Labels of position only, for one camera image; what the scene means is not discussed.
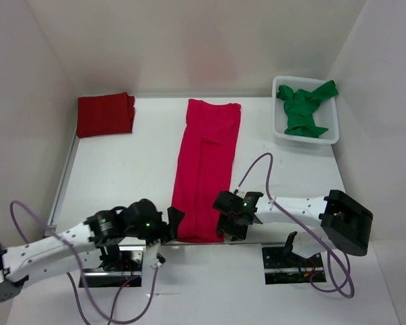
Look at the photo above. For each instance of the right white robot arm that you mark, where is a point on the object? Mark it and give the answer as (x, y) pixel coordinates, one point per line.
(335, 221)

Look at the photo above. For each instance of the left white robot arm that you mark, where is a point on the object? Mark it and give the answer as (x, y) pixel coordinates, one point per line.
(90, 244)

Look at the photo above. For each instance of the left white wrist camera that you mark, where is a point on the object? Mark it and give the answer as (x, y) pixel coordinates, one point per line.
(152, 255)

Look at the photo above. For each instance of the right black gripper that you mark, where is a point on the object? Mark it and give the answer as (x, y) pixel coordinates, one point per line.
(239, 233)

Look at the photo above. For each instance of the white plastic basket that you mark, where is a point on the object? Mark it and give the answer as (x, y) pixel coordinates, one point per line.
(325, 116)

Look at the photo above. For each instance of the pink t shirt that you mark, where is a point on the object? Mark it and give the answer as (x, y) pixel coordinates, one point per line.
(204, 167)

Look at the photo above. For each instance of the dark red t shirt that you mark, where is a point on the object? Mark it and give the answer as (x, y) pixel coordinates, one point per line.
(105, 115)

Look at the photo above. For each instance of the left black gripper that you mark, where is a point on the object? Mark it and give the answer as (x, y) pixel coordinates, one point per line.
(175, 217)

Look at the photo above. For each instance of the green t shirt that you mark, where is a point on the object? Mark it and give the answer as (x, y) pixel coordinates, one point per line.
(299, 107)

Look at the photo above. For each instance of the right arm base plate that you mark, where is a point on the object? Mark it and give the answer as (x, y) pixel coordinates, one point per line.
(290, 269)

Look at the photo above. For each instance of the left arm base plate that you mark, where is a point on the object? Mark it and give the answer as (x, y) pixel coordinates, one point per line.
(114, 266)

